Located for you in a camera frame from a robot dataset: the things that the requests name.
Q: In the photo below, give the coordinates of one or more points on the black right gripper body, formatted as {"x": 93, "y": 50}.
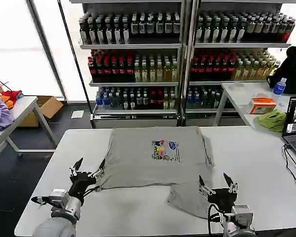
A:
{"x": 223, "y": 197}

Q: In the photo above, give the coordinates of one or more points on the brown cardboard box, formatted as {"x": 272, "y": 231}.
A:
{"x": 45, "y": 106}

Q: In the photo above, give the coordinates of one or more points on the shelf unit with bottles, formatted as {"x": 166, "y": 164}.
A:
{"x": 227, "y": 64}
{"x": 133, "y": 64}

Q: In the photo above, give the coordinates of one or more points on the grey side table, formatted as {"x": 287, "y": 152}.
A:
{"x": 24, "y": 108}

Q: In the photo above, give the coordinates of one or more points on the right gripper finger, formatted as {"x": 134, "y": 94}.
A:
{"x": 230, "y": 184}
{"x": 202, "y": 184}

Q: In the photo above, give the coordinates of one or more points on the purple cloth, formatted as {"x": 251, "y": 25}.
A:
{"x": 2, "y": 116}

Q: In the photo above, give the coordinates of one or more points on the blue-label water bottle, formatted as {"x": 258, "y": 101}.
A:
{"x": 280, "y": 87}

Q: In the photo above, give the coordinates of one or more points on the grey printed t-shirt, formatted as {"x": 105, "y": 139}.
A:
{"x": 138, "y": 163}

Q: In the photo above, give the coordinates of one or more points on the black slanted pole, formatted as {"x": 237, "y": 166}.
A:
{"x": 74, "y": 64}

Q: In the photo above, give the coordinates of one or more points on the orange tissue box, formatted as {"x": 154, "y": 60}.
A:
{"x": 262, "y": 106}

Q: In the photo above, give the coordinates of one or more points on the white paper sheet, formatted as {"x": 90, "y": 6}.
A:
{"x": 77, "y": 113}

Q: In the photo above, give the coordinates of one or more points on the red and orange cloth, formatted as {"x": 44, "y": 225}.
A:
{"x": 11, "y": 96}

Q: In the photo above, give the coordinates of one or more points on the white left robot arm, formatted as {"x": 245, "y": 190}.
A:
{"x": 61, "y": 200}

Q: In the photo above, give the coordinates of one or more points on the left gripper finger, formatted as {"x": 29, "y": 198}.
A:
{"x": 76, "y": 166}
{"x": 99, "y": 169}

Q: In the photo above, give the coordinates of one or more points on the black bag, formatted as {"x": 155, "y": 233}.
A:
{"x": 293, "y": 69}

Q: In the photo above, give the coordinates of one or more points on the green cloth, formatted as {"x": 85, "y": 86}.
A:
{"x": 272, "y": 121}

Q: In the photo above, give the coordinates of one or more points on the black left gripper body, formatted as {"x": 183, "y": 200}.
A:
{"x": 81, "y": 182}

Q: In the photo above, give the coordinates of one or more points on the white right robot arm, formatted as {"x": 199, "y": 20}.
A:
{"x": 239, "y": 218}

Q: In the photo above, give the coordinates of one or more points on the white desk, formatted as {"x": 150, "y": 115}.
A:
{"x": 239, "y": 98}

